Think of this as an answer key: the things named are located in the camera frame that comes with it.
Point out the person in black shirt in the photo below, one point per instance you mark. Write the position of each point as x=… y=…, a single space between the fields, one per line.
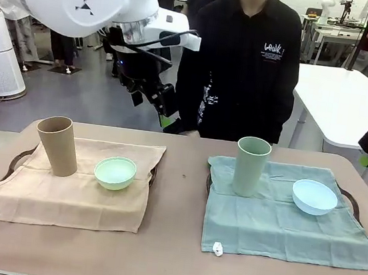
x=244 y=84

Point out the background metal workbench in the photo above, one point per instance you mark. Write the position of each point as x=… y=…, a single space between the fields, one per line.
x=334 y=35

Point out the left wrist camera unit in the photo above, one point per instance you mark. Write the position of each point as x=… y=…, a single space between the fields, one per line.
x=194 y=42

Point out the tall sage green cup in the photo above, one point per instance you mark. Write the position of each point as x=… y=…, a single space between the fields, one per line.
x=250 y=172

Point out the teal cloth mat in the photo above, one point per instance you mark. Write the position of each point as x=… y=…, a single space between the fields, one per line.
x=276 y=232

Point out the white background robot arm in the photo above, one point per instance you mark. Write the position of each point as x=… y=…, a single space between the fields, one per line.
x=328 y=7

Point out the person in white shirt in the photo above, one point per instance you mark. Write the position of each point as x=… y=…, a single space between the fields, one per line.
x=25 y=37

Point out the dark brown serving tray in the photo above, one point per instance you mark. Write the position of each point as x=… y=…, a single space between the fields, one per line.
x=153 y=175
x=208 y=182

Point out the beige cloth mat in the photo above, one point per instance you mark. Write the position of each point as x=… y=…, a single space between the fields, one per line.
x=61 y=203

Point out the tall tan cup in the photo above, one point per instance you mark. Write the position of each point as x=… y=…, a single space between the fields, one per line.
x=56 y=148

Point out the light blue bowl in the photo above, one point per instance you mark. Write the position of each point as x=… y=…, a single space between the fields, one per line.
x=314 y=200

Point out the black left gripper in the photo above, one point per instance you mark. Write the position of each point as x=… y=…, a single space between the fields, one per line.
x=138 y=71

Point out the black slanted pole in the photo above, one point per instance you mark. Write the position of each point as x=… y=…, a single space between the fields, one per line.
x=363 y=35

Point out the mint green bowl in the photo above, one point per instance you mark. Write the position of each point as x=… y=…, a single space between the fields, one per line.
x=115 y=179

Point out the person in red plaid shirt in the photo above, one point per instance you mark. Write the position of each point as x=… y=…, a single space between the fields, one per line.
x=62 y=48

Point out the person right hand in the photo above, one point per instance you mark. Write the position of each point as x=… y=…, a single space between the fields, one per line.
x=192 y=133

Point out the white side table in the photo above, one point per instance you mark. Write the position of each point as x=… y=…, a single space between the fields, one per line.
x=336 y=102

